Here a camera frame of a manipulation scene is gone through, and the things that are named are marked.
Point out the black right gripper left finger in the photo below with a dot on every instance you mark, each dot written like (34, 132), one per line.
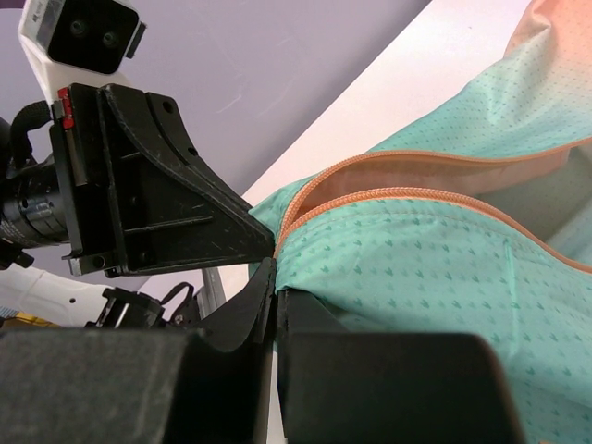
(208, 384)

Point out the aluminium table rail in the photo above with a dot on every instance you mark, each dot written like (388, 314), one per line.
(211, 295)

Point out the peach and teal jacket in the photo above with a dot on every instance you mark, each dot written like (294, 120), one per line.
(475, 218)

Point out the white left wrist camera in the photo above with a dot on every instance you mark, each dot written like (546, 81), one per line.
(78, 41)

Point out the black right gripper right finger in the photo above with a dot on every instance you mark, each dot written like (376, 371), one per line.
(341, 386)

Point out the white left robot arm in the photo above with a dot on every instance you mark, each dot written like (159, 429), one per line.
(31, 207)

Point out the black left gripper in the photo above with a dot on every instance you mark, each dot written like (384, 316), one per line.
(138, 199)

